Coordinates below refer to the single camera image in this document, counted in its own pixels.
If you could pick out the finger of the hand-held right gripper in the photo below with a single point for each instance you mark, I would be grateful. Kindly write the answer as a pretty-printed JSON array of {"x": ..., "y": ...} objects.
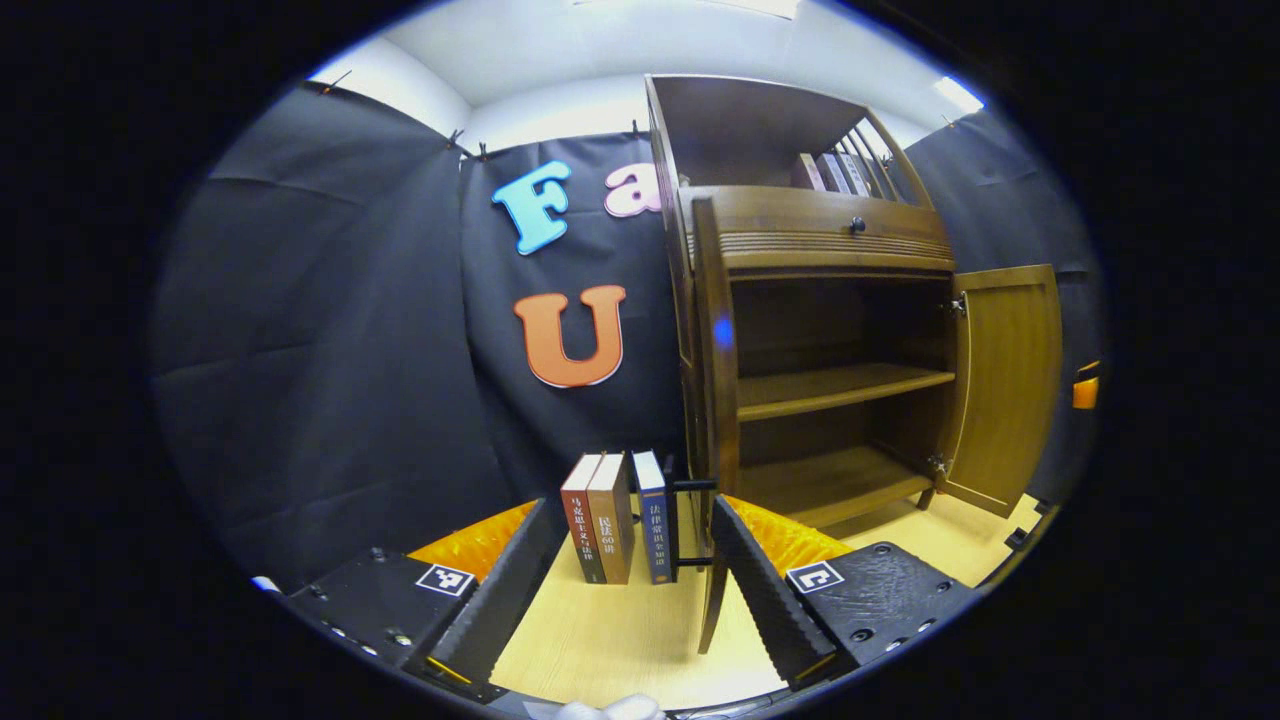
[{"x": 1086, "y": 392}]

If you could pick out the wooden cabinet drawer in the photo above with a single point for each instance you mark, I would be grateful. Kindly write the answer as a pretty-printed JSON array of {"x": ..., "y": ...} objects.
[{"x": 800, "y": 215}]

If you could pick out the black backdrop cloth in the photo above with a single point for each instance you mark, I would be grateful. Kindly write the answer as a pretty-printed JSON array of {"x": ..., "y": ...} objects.
[{"x": 330, "y": 350}]

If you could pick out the red brown book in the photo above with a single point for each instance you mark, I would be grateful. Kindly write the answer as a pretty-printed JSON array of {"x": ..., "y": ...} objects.
[{"x": 580, "y": 520}]

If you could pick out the ceiling light panel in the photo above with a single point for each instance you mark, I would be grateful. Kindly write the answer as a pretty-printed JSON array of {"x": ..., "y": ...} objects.
[
  {"x": 760, "y": 6},
  {"x": 958, "y": 94}
]

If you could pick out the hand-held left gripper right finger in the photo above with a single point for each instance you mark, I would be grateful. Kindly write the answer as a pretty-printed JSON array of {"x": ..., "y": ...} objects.
[{"x": 770, "y": 600}]

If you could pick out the grey white book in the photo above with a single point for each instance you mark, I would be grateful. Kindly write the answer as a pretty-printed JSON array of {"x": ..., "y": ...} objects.
[{"x": 853, "y": 172}]

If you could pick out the wooden shoe cabinet door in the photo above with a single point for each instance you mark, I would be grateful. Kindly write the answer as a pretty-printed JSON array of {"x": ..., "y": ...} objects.
[
  {"x": 715, "y": 400},
  {"x": 1005, "y": 390}
]

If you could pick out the metal door hinge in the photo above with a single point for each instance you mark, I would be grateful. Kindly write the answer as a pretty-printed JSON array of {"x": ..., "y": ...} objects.
[
  {"x": 958, "y": 305},
  {"x": 937, "y": 466}
]

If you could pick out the wooden cabinet inner shelf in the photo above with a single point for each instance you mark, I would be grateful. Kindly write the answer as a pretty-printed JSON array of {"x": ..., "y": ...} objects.
[{"x": 840, "y": 388}]

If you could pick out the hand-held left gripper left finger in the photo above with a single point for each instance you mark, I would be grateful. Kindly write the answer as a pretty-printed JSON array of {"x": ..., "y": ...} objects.
[{"x": 500, "y": 600}]

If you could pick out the blue book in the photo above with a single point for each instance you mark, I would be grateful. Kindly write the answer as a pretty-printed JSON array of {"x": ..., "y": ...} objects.
[{"x": 655, "y": 520}]

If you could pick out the wooden double-door shoe cabinet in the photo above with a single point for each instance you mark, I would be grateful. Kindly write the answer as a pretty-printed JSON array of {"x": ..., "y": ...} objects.
[{"x": 760, "y": 130}]

